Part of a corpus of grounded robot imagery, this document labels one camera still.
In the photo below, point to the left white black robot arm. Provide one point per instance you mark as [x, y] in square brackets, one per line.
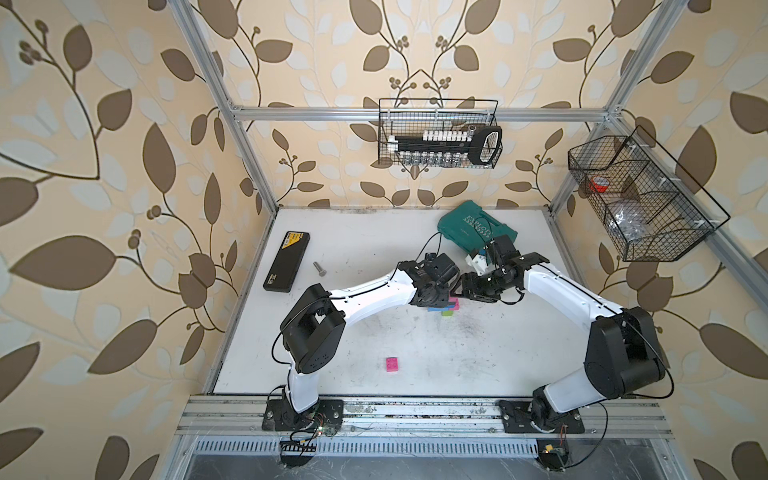
[312, 330]

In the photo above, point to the green plastic tool case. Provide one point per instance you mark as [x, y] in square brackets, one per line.
[470, 228]

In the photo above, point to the circuit board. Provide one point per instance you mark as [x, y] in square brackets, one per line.
[552, 456]
[298, 448]

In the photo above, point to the left circuit board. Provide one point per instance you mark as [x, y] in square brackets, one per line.
[298, 448]

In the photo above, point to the metal bolt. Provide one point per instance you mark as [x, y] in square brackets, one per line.
[321, 271]

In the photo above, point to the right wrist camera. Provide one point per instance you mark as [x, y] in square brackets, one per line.
[496, 253]

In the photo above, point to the right black wire basket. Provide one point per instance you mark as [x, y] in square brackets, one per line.
[679, 211]

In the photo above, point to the black flat box yellow label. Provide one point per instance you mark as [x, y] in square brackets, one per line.
[283, 271]

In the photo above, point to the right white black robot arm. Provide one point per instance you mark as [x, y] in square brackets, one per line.
[623, 353]

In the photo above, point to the clear plastic bag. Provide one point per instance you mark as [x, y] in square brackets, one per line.
[626, 220]

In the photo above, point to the black wire basket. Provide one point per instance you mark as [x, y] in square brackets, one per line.
[679, 211]
[413, 116]

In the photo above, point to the black socket holder tool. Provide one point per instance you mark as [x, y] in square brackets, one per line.
[479, 146]

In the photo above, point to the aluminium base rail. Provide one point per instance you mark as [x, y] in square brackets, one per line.
[414, 417]

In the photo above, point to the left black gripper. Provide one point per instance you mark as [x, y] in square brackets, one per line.
[444, 298]

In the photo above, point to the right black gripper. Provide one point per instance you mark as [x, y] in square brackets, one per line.
[468, 282]

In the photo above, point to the red tape roll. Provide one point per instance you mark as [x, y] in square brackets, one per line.
[598, 184]

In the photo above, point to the back black wire basket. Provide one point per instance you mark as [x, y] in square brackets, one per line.
[413, 116]

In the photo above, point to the right circuit board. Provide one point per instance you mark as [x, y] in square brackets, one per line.
[552, 456]

